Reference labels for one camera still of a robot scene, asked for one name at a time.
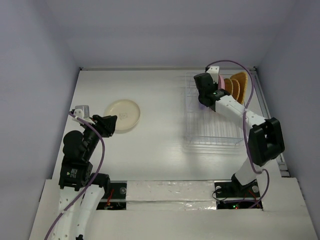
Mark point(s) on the orange round woven plate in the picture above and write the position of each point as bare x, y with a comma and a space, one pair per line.
236, 89

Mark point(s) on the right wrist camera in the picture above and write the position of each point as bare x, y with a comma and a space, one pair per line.
214, 72

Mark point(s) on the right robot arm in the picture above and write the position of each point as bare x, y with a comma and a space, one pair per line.
263, 137

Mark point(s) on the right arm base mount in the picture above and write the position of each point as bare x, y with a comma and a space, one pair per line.
229, 190

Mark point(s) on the pink round plate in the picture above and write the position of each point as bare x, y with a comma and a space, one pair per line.
221, 82

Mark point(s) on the silver foil strip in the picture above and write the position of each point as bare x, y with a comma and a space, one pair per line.
170, 195

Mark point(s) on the white wire dish rack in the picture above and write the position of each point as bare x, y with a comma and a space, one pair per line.
204, 127

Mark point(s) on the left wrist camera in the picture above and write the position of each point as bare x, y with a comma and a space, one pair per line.
81, 112

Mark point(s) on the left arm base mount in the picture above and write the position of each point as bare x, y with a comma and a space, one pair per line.
116, 200

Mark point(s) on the cream round plate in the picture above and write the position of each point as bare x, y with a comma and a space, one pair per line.
128, 114

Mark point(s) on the orange square woven tray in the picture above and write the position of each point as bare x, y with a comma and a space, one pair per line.
242, 78

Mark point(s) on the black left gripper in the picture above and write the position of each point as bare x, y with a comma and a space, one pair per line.
105, 123

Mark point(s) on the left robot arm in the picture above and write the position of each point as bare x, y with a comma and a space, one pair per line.
81, 189

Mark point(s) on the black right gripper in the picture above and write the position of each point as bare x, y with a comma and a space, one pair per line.
204, 81

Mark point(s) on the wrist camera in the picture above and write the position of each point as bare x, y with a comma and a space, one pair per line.
214, 72
81, 112

